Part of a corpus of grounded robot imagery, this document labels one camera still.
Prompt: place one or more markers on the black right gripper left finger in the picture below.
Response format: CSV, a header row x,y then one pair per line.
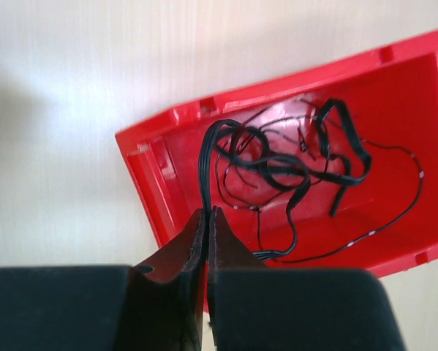
x,y
154,305

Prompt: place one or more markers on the red plastic bin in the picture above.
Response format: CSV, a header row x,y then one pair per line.
x,y
387,224

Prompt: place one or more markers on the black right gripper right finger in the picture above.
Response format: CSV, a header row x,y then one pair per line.
x,y
254,307

